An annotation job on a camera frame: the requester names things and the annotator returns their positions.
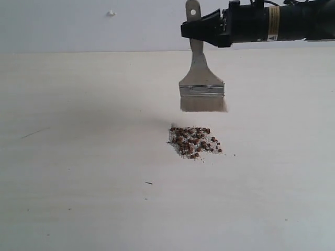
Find scattered rice and brown pellets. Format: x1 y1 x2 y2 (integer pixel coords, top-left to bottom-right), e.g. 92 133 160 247
166 122 238 164

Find wide white bristle paint brush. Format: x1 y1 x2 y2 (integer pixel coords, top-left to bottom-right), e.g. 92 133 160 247
178 1 228 112

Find small white wall blob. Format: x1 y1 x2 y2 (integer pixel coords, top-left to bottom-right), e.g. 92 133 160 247
106 10 116 17

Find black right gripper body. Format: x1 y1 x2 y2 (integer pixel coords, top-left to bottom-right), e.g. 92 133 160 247
218 1 280 48

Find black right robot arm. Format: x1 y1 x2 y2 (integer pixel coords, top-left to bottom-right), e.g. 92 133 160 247
181 1 334 48

